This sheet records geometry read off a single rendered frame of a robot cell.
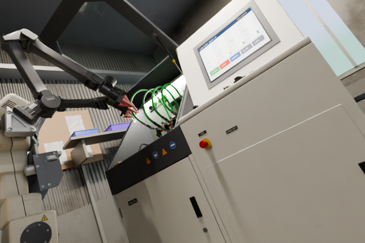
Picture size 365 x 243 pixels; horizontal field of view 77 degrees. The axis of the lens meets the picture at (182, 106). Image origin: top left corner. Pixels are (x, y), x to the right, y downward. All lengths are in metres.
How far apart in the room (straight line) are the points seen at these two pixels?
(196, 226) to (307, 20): 2.97
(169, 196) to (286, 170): 0.62
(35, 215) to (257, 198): 0.90
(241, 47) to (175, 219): 1.01
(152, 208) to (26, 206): 0.62
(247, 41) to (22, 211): 1.31
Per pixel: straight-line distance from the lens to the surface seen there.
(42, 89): 1.22
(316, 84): 0.99
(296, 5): 3.67
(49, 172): 1.19
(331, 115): 0.98
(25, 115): 1.11
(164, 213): 1.38
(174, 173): 1.26
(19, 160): 1.24
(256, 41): 1.35
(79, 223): 3.11
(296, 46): 1.02
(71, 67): 1.36
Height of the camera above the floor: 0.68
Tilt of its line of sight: 17 degrees up
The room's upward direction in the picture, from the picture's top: 25 degrees counter-clockwise
